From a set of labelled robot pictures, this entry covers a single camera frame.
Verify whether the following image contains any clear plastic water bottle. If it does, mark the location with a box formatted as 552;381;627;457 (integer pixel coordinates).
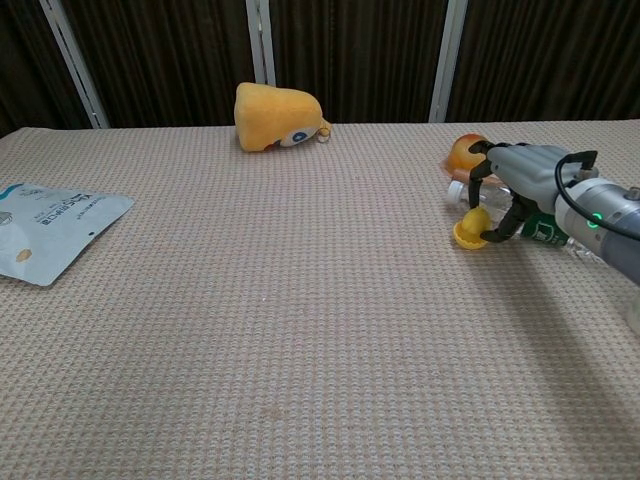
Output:
446;180;607;265

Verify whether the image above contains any yellow scalloped plastic cup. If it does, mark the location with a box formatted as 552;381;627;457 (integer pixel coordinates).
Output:
452;222;487;251

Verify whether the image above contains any orange jelly cup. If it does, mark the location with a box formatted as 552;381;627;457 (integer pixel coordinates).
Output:
439;132;490;174

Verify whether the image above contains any beige woven table cloth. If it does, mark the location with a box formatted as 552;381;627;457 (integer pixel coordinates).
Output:
0;119;640;480

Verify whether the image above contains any dark pleated curtain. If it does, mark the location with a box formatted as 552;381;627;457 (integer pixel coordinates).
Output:
0;0;640;139

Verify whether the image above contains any white metal frame post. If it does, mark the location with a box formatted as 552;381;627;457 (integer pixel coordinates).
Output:
428;0;470;124
38;0;110;130
245;0;277;87

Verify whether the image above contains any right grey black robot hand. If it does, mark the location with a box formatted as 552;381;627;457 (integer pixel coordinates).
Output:
467;141;577;245

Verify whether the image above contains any yellow plush toy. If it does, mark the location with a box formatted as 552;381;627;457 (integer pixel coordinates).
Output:
234;81;334;153

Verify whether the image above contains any blue white mask package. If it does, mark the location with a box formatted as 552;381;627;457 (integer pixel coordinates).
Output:
0;182;136;288

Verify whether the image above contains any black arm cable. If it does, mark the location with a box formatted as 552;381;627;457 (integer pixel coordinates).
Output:
555;149;640;234

